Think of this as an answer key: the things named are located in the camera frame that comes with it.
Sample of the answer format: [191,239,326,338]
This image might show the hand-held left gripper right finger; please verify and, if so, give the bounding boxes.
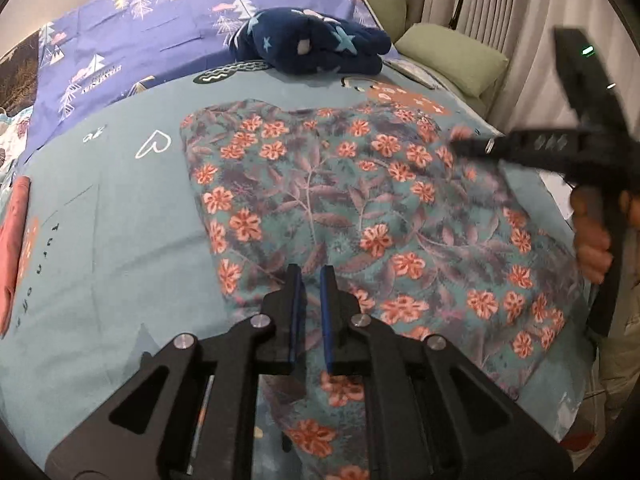
[319,265,571,480]

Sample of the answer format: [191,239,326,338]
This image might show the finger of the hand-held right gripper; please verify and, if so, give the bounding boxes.
[450,127,585,173]

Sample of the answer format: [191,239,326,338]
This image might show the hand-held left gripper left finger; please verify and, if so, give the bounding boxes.
[47,264,306,480]

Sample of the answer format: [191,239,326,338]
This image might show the teal floral small garment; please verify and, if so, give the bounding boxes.
[179,99,583,480]

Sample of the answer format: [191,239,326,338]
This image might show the person's right hand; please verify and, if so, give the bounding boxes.
[570,184,615,286]

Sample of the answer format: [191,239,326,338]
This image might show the white pleated curtain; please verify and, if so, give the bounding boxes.
[420,0,640,161]

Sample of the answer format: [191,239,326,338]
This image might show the green pillow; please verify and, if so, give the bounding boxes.
[357,0,408,43]
[395,22,508,98]

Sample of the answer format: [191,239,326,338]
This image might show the teal printed blanket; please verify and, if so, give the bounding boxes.
[0,57,596,480]

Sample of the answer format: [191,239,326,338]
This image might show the person's beige pants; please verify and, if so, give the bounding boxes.
[590,225,640,411]

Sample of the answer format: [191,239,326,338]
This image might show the navy star print cloth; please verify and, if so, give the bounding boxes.
[229,6,393,77]

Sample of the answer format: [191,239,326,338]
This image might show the purple tree print bedsheet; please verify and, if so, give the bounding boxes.
[22,0,381,161]

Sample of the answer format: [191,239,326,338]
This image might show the white patchwork quilt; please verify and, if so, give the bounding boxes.
[0,110,36,181]

